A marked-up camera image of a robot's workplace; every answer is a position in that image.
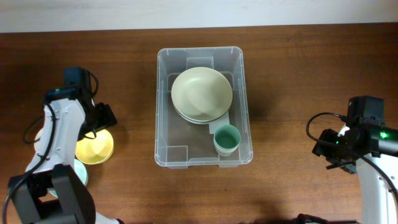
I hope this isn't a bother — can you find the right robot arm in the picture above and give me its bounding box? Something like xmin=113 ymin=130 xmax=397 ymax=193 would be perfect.
xmin=306 ymin=124 xmax=397 ymax=223

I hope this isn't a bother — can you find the cream large bowl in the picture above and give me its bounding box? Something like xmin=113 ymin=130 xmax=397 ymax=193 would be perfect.
xmin=174 ymin=107 xmax=226 ymax=125

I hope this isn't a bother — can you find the mint green cup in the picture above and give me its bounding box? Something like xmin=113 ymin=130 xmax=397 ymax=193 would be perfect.
xmin=213 ymin=124 xmax=241 ymax=148

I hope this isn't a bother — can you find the blue bowl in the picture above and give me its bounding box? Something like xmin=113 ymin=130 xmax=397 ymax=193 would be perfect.
xmin=172 ymin=104 xmax=229 ymax=124

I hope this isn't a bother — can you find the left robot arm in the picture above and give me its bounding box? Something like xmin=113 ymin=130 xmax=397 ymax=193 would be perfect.
xmin=4 ymin=67 xmax=122 ymax=223

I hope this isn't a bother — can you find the mint small bowl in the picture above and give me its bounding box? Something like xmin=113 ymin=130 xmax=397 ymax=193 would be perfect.
xmin=46 ymin=158 xmax=89 ymax=198

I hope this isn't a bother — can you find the white small bowl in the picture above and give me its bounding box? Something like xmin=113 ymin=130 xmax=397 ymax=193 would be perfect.
xmin=34 ymin=129 xmax=43 ymax=152

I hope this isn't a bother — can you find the cream cup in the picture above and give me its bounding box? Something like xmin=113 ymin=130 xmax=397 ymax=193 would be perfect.
xmin=215 ymin=143 xmax=238 ymax=157

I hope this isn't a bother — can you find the yellow small bowl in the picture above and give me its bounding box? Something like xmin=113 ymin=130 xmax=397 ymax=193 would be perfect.
xmin=75 ymin=129 xmax=114 ymax=165

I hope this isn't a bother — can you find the beige large bowl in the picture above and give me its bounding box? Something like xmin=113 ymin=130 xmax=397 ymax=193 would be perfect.
xmin=171 ymin=67 xmax=233 ymax=123

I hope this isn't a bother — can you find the clear plastic storage container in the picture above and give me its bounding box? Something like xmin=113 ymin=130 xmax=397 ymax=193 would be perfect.
xmin=154 ymin=46 xmax=254 ymax=169

